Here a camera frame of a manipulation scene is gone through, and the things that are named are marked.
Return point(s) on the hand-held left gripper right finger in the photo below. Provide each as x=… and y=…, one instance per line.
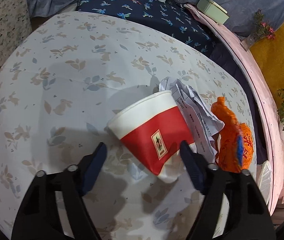
x=192, y=165

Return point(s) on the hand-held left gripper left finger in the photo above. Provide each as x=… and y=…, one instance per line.
x=94, y=165

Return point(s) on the red and white paper cup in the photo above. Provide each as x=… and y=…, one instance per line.
x=144, y=130

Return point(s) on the bin with white bag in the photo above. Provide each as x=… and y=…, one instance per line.
x=266, y=180

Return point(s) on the orange plastic wrapper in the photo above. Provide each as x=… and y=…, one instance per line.
x=227, y=130

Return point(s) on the crumpled printed paper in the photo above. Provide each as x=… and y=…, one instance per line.
x=197, y=110

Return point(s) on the leaf print tablecloth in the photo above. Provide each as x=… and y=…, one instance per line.
x=69, y=80

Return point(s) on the pink cloth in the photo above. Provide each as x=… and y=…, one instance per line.
x=257, y=92

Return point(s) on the yellow cloth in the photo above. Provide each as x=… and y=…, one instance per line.
x=277, y=55

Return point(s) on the glass vase with pink flowers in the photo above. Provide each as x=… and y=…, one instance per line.
x=253, y=38

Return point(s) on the pale green box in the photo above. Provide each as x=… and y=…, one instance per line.
x=213, y=11

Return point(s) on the navy patterned cloth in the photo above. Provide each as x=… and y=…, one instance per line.
x=144, y=15

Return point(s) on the blue blanket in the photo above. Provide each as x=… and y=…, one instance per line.
x=244, y=0

